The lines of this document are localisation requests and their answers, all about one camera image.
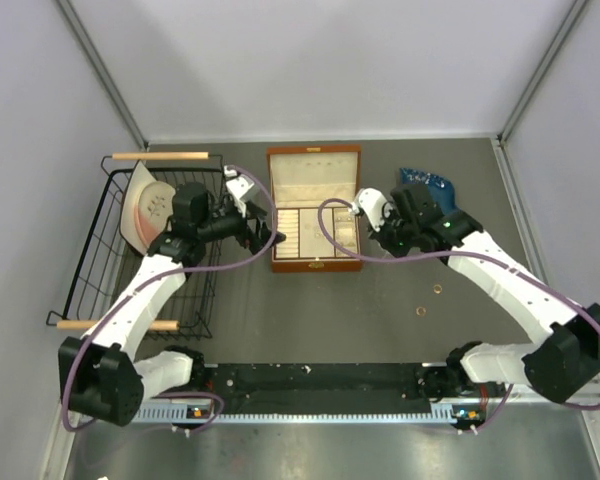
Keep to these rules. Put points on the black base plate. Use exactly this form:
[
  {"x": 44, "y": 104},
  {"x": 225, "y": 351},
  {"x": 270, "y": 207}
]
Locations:
[{"x": 335, "y": 388}]

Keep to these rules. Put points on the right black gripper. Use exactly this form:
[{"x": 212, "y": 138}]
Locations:
[{"x": 380, "y": 236}]

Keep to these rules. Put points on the brown jewelry box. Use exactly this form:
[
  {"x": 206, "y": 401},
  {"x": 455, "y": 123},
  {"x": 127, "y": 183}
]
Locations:
[{"x": 302, "y": 178}]

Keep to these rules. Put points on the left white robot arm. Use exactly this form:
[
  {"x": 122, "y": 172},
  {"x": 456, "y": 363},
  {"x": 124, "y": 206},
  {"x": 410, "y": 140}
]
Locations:
[{"x": 100, "y": 376}]

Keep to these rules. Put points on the pink floral round plate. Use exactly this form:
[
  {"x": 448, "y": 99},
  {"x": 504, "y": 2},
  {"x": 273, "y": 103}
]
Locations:
[{"x": 152, "y": 210}]

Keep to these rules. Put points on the aluminium frame rail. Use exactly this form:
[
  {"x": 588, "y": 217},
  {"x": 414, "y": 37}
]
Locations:
[{"x": 554, "y": 382}]

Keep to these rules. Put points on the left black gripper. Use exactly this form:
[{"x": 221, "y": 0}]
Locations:
[{"x": 263, "y": 232}]

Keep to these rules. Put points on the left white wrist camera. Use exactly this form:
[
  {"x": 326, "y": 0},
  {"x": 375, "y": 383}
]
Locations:
[{"x": 241, "y": 187}]

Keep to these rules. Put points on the blue leaf dish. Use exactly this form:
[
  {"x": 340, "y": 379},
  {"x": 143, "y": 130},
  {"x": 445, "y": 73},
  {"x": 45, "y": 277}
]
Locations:
[{"x": 441, "y": 189}]

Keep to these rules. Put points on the black wire basket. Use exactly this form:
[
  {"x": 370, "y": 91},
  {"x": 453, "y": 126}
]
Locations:
[{"x": 107, "y": 263}]

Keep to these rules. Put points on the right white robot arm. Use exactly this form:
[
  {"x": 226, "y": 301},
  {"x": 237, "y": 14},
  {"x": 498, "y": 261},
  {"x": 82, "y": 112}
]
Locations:
[{"x": 562, "y": 353}]

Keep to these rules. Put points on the cream square plate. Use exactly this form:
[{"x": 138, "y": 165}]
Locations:
[{"x": 130, "y": 232}]

